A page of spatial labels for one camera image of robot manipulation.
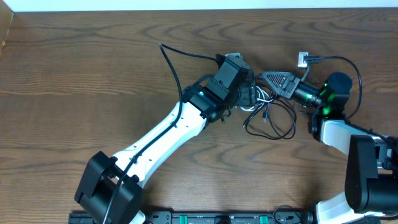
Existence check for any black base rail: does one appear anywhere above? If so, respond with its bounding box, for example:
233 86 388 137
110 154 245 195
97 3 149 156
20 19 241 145
68 210 313 224

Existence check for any black usb cable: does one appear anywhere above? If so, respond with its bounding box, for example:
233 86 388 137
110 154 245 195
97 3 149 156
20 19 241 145
219 74 298 141

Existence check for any cardboard panel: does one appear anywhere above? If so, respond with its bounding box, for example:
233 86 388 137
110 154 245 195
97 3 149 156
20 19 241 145
0 0 14 55

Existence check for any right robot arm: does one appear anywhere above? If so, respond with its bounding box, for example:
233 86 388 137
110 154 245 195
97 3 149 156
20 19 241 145
261 72 397 223

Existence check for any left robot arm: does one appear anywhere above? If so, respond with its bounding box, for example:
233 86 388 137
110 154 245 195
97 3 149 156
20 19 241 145
75 53 253 223

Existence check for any white usb cable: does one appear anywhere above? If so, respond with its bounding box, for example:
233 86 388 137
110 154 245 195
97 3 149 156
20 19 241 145
239 85 274 112

